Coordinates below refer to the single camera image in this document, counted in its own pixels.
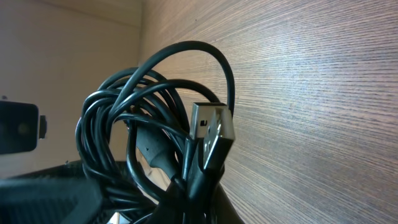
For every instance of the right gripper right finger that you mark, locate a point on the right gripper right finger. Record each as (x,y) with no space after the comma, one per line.
(218,207)

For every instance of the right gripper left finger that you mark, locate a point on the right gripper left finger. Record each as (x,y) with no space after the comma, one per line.
(60,194)

